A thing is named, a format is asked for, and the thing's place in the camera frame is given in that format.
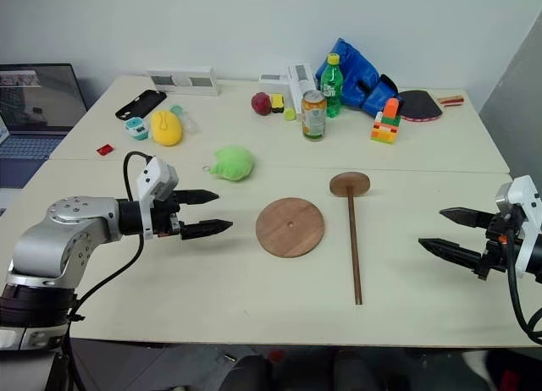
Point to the small flat white box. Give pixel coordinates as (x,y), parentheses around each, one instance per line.
(273,84)

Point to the tall white box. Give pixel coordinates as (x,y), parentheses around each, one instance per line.
(298,84)

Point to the open laptop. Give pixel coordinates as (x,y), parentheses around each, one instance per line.
(38,103)

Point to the black phone case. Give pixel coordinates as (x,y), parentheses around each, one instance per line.
(142,103)

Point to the dark rounded shape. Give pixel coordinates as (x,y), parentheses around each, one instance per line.
(245,374)

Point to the green soda bottle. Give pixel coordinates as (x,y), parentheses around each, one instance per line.
(331,90)

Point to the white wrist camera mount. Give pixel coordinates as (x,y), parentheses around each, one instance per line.
(157,173)
(523,188)

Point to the long white box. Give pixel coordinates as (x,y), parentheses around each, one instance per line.
(182,81)

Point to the orange drink can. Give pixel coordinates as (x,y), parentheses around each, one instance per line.
(314,118)

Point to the small green ball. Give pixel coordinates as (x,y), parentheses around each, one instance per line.
(289,113)

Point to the round wooden base disc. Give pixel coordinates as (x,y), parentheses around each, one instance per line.
(279,234)

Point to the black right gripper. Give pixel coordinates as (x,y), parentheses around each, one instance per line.
(497,243)

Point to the yellow black block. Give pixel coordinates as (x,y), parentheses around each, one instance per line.
(277,103)

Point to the small red card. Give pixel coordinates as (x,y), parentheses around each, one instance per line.
(106,149)

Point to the orange toy brick building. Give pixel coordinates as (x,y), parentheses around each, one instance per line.
(385,128)

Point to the small green cap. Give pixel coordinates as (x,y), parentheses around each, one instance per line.
(177,109)

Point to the grey partition panel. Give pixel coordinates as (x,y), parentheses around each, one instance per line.
(516,111)

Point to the black table tennis paddle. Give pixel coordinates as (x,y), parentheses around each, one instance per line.
(419,105)

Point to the small teal white box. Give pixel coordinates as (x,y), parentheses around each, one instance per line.
(136,128)

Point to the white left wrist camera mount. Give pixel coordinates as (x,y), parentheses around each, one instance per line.
(157,173)

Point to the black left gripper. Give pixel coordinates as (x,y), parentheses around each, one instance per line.
(166,217)

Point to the yellow plush toy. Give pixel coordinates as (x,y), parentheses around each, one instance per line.
(166,128)

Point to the green plush toy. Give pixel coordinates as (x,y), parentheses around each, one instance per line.
(233,163)

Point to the red toy apple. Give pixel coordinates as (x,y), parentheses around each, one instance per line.
(261,104)

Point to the wooden rod with base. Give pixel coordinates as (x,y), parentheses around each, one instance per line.
(350,183)

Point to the clear plastic packet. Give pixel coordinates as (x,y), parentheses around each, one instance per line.
(190,122)

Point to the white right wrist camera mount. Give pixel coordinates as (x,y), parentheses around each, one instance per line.
(523,188)

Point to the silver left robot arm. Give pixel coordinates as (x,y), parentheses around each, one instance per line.
(63,238)

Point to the blue bag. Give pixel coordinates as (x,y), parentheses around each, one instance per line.
(360,73)

